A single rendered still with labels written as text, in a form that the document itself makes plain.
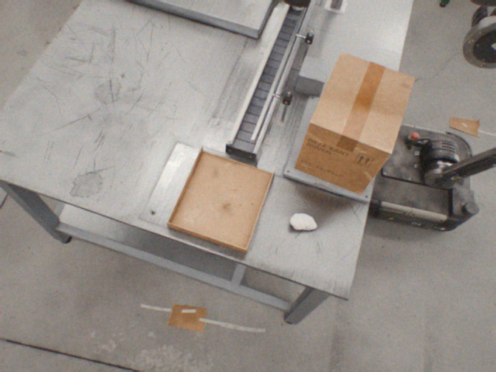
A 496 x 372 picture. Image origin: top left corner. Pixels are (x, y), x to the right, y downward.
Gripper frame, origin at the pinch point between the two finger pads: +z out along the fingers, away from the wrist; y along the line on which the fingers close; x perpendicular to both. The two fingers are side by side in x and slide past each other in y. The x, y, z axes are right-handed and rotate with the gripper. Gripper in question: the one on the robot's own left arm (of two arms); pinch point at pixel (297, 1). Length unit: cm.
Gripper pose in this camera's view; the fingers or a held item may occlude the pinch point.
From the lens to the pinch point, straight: 181.9
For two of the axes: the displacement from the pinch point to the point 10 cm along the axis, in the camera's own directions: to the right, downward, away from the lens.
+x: -2.9, 9.3, 2.2
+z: 1.4, -1.9, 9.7
